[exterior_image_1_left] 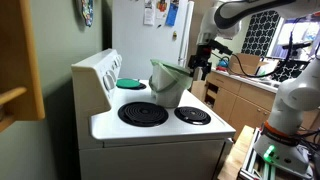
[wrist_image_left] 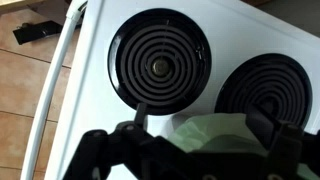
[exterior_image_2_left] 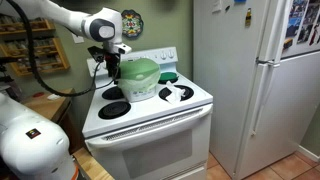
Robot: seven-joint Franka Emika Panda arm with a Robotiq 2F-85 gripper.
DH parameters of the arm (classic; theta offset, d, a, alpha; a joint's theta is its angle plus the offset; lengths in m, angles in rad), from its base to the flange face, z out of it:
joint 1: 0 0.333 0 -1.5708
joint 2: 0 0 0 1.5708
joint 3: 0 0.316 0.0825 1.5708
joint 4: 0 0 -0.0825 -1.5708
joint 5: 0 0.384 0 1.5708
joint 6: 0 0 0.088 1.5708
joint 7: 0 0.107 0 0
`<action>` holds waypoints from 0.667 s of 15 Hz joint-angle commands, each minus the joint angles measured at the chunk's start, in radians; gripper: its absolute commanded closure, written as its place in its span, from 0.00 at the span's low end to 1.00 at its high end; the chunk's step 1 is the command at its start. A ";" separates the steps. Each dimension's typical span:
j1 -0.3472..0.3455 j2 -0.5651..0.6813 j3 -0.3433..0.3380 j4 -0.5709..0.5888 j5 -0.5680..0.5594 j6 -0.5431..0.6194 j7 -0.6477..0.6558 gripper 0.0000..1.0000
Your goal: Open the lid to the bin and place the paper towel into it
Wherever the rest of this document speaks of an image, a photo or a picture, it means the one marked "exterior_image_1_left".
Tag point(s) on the white electric stove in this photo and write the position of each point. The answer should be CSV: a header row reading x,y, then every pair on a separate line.
x,y
150,146

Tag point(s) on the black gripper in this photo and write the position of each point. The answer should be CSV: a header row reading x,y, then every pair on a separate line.
x,y
203,56

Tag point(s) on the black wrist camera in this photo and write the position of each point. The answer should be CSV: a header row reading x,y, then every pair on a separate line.
x,y
220,47

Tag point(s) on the black camera on stand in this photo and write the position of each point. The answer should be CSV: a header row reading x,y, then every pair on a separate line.
x,y
295,46

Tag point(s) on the black white patterned curtain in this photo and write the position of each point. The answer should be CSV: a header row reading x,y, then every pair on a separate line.
x,y
260,33

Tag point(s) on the wooden robot table top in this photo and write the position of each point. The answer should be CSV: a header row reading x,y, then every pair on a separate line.
x,y
235,156

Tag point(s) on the colourful decorative wall plate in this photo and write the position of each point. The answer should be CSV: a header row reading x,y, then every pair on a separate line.
x,y
87,11

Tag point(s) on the blue kettle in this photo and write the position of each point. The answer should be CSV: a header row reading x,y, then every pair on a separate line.
x,y
224,62

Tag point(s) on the small black coil burner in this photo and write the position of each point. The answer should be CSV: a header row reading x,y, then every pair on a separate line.
x,y
192,115
141,87

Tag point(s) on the white stove knob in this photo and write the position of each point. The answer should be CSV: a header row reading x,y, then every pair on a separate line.
x,y
117,63
119,59
109,82
113,75

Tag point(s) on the wooden kitchen cabinets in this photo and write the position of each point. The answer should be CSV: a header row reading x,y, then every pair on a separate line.
x,y
240,103

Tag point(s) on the paper with red print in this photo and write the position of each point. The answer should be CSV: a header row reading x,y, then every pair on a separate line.
x,y
161,8

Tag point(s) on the large black coil burner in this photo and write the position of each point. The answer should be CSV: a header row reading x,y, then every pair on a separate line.
x,y
143,114

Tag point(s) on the wooden wall spice shelf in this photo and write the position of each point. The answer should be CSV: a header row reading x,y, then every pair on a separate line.
x,y
23,66

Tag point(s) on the white refrigerator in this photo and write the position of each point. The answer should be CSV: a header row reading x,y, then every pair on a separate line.
x,y
140,43

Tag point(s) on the brown cardboard box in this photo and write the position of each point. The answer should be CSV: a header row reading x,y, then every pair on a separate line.
x,y
245,63

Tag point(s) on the blue paper sheet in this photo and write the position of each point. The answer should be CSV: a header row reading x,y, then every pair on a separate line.
x,y
172,13

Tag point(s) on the light green plastic bowl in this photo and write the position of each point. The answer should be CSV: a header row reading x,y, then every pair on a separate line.
x,y
182,80

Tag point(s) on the green round disc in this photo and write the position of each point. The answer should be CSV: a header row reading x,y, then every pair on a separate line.
x,y
128,83

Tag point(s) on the white paper note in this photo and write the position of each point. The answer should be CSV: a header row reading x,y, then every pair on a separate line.
x,y
149,13

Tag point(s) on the silver pot with green cloth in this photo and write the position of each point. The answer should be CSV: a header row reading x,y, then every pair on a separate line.
x,y
168,93

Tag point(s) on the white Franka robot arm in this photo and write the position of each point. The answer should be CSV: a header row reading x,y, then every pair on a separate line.
x,y
293,96

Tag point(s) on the yellow fridge magnet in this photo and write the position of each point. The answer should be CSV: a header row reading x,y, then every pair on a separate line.
x,y
174,35

